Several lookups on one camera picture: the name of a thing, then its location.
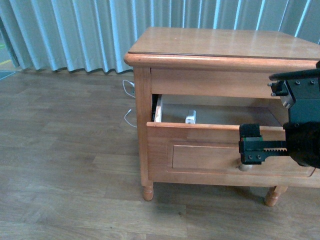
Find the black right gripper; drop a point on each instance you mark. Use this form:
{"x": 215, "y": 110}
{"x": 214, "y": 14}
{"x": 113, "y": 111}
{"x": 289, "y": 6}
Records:
{"x": 302, "y": 131}

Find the wooden drawer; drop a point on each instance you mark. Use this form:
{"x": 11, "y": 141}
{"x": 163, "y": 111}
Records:
{"x": 207, "y": 152}

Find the white charger adapter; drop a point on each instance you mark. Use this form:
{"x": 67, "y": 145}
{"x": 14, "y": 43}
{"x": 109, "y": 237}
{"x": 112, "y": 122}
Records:
{"x": 191, "y": 117}

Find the wooden nightstand cabinet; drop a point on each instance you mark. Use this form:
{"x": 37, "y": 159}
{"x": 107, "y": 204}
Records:
{"x": 215, "y": 76}

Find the light green curtain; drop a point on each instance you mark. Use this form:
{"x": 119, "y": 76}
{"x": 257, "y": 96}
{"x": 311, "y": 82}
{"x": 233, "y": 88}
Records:
{"x": 101, "y": 34}

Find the green floor mat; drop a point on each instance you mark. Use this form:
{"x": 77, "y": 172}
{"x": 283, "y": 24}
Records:
{"x": 5, "y": 73}

